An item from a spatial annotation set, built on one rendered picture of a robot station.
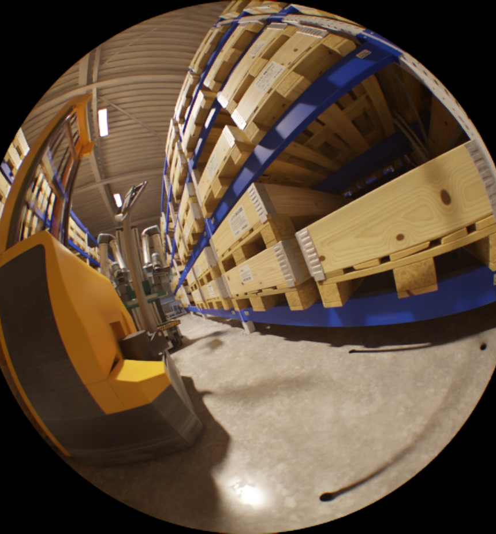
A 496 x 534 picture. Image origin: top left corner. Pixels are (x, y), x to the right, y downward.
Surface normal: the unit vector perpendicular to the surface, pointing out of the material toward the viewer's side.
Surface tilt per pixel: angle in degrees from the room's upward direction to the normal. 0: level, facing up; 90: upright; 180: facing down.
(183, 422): 90
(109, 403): 90
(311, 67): 180
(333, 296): 90
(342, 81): 90
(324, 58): 180
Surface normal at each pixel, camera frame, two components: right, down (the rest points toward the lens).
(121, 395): 0.51, -0.25
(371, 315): -0.81, 0.27
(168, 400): 0.92, -0.36
